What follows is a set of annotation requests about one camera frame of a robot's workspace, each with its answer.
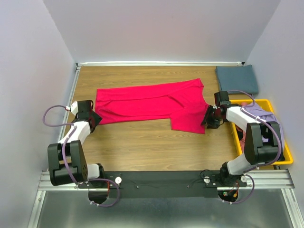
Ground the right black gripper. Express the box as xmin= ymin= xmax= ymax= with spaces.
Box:
xmin=200 ymin=104 xmax=223 ymax=129

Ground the red t shirt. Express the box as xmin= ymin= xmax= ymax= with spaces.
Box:
xmin=95 ymin=78 xmax=209 ymax=134

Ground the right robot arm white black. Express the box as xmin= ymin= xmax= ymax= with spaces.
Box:
xmin=201 ymin=105 xmax=283 ymax=186

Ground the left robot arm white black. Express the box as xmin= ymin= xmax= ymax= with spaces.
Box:
xmin=47 ymin=107 xmax=105 ymax=188

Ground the pink garment in bin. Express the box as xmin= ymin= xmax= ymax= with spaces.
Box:
xmin=236 ymin=126 xmax=246 ymax=151

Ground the lavender t shirt in bin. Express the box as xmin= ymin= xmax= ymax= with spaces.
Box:
xmin=242 ymin=102 xmax=285 ymax=150

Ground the folded grey-blue t shirt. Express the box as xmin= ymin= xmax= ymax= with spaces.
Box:
xmin=215 ymin=65 xmax=259 ymax=95

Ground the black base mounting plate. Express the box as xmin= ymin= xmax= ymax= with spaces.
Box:
xmin=79 ymin=170 xmax=247 ymax=201

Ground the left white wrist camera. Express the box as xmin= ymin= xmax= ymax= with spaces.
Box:
xmin=65 ymin=101 xmax=78 ymax=115

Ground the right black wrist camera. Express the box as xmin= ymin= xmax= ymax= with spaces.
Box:
xmin=214 ymin=91 xmax=231 ymax=107

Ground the aluminium left side rail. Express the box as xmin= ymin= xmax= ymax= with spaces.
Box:
xmin=46 ymin=66 xmax=80 ymax=143

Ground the aluminium rail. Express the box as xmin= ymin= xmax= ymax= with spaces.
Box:
xmin=38 ymin=170 xmax=295 ymax=191
xmin=46 ymin=66 xmax=80 ymax=143

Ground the aluminium front rail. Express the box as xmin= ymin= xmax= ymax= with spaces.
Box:
xmin=38 ymin=170 xmax=295 ymax=191

